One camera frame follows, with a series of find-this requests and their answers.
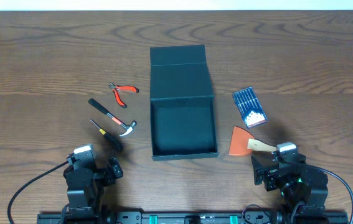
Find orange scraper with wooden handle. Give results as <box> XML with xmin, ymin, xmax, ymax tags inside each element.
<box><xmin>228</xmin><ymin>126</ymin><xmax>276</xmax><ymax>156</ymax></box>

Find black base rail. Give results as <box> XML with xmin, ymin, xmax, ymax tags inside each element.
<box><xmin>37</xmin><ymin>210</ymin><xmax>349</xmax><ymax>224</ymax></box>

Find blue precision screwdriver set case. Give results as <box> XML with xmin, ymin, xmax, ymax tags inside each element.
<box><xmin>232</xmin><ymin>86</ymin><xmax>268</xmax><ymax>128</ymax></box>

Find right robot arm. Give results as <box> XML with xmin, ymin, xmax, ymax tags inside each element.
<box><xmin>251</xmin><ymin>152</ymin><xmax>328</xmax><ymax>223</ymax></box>

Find red handled pliers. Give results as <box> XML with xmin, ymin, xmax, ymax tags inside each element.
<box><xmin>108</xmin><ymin>82</ymin><xmax>140</xmax><ymax>109</ymax></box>

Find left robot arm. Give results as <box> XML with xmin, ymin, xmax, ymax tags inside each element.
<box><xmin>59</xmin><ymin>149</ymin><xmax>123</xmax><ymax>223</ymax></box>

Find black yellow screwdriver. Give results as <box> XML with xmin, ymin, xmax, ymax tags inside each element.
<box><xmin>90</xmin><ymin>119</ymin><xmax>123</xmax><ymax>152</ymax></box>

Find small claw hammer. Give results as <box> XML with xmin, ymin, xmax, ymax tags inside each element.
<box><xmin>88</xmin><ymin>98</ymin><xmax>137</xmax><ymax>136</ymax></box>

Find black open gift box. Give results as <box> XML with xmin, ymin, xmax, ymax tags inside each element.
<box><xmin>150</xmin><ymin>45</ymin><xmax>219</xmax><ymax>161</ymax></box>

